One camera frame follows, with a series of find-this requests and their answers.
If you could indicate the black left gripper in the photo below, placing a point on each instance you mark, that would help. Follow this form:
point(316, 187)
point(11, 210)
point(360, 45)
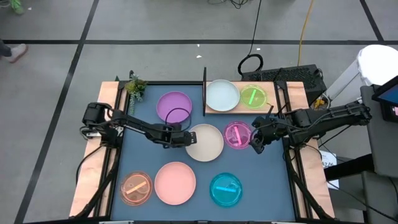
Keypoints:
point(177, 138)

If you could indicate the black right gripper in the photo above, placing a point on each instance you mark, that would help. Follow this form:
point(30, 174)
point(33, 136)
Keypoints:
point(276, 132)

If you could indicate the cream plate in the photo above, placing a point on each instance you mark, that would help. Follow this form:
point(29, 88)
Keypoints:
point(206, 146)

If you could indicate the pink transparent plate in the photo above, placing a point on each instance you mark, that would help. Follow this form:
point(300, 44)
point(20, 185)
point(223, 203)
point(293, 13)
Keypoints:
point(236, 135)

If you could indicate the green transparent plate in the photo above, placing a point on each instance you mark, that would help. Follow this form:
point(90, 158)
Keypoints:
point(253, 97)

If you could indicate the purple plate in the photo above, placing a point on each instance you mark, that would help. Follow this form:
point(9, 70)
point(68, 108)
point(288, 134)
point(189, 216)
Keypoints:
point(174, 99)

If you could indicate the cyan transparent plate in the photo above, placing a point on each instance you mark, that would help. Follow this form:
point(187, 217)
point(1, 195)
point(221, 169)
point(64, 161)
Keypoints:
point(226, 189)

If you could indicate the orange transparent plate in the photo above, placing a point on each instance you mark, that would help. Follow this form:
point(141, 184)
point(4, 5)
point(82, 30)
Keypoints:
point(136, 188)

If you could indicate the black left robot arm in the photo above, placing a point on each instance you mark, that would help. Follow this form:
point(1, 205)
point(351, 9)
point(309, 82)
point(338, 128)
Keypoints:
point(133, 123)

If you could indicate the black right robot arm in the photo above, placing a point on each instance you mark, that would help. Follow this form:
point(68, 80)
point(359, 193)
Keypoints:
point(335, 113)

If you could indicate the blue table mat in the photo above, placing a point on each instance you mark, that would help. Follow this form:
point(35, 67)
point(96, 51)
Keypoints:
point(267, 186)

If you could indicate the yellow power plug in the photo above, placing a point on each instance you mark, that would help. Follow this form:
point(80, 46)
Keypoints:
point(318, 103)

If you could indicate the black perforated computer case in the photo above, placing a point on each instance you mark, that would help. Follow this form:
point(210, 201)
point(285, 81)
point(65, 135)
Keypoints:
point(295, 74)

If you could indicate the potted green plant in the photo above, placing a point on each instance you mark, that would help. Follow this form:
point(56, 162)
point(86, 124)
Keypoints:
point(136, 87)

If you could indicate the white paper sheet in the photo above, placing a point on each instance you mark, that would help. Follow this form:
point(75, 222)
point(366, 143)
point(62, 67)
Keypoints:
point(329, 161)

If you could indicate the grey cart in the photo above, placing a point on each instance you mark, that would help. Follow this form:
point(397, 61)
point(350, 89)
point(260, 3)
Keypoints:
point(385, 149)

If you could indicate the black tablet monitor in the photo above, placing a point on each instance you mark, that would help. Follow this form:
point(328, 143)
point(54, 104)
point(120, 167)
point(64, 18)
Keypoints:
point(388, 96)

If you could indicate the white round bin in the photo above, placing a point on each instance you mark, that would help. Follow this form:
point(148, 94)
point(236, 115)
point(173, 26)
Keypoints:
point(377, 62)

